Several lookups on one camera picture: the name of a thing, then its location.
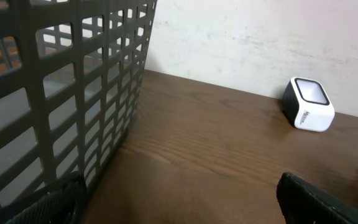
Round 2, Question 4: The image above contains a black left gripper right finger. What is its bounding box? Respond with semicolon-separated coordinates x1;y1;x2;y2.
277;172;358;224

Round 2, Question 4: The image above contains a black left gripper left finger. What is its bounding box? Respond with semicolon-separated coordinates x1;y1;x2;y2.
7;172;87;224

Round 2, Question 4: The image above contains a white barcode scanner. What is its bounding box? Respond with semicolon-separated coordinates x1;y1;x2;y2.
282;77;335;132

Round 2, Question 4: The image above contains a dark grey plastic basket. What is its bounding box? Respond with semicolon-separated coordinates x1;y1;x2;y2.
0;0;157;209

